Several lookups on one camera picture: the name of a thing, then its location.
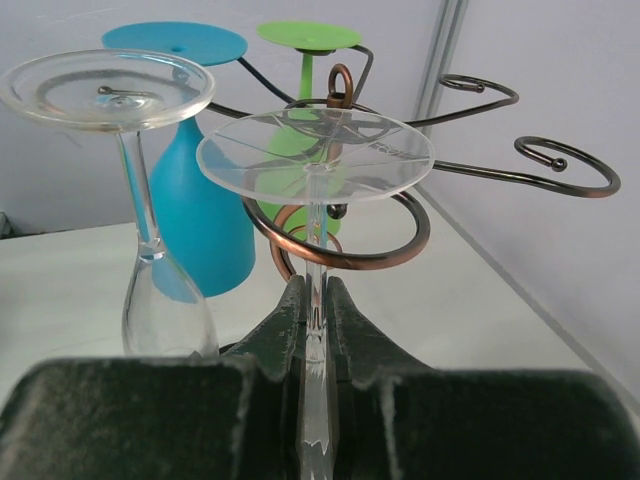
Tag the blue plastic wine glass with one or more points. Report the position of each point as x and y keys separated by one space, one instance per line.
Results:
x=203 y=224

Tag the clear champagne flute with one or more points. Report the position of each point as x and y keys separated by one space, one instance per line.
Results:
x=124 y=93

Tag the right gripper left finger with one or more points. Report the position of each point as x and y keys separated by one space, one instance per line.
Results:
x=231 y=417

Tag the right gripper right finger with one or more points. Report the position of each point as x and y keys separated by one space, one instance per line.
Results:
x=402 y=419

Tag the copper wire wine glass rack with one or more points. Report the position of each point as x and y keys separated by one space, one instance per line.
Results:
x=342 y=94

